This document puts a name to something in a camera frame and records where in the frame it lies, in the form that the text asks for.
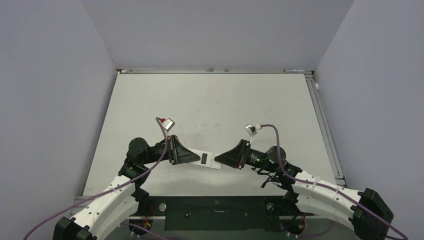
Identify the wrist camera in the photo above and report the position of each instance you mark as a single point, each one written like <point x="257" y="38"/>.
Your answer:
<point x="167" y="124"/>
<point x="252" y="129"/>

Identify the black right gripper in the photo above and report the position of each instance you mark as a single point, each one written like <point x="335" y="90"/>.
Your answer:
<point x="234" y="157"/>

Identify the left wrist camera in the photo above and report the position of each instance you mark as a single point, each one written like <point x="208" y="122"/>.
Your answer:
<point x="167" y="124"/>

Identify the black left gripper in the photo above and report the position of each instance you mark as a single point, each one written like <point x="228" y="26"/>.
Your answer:
<point x="177" y="153"/>

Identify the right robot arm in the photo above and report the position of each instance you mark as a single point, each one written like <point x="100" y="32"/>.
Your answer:
<point x="364" y="212"/>

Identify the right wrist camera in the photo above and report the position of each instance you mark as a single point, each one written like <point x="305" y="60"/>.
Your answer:
<point x="252" y="129"/>

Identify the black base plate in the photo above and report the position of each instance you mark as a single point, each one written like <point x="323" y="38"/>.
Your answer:
<point x="219" y="213"/>

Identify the white remote control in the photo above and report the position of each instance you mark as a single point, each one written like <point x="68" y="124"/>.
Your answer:
<point x="207" y="159"/>

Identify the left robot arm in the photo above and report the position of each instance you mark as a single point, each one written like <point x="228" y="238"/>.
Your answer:
<point x="124" y="194"/>

